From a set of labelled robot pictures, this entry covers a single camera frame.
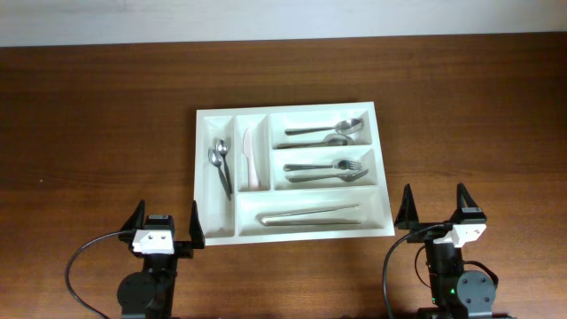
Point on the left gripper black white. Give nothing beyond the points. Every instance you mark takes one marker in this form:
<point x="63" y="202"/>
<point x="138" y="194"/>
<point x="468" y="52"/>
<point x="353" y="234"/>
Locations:
<point x="185" y="248"/>

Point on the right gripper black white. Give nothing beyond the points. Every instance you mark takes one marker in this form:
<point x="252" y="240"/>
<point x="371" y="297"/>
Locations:
<point x="407" y="216"/>

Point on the small teaspoon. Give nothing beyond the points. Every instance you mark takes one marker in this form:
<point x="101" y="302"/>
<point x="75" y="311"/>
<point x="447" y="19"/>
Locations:
<point x="215" y="159"/>
<point x="223" y="149"/>

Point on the metal fork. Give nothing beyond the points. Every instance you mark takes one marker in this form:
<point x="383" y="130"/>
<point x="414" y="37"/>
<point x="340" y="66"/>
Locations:
<point x="345" y="177"/>
<point x="341" y="164"/>

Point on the pink plastic knife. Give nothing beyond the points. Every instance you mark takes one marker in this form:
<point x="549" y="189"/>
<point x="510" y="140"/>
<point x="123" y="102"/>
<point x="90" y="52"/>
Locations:
<point x="253" y="179"/>

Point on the large spoon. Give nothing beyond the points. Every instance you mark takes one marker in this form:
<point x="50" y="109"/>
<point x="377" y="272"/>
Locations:
<point x="345" y="127"/>
<point x="330" y="140"/>

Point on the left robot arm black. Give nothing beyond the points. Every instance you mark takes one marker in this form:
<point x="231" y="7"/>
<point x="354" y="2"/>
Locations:
<point x="149" y="293"/>

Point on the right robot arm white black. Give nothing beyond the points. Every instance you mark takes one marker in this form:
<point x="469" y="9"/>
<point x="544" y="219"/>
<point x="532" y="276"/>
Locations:
<point x="459" y="288"/>

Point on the white plastic cutlery tray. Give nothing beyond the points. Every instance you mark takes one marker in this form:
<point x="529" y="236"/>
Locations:
<point x="235" y="221"/>

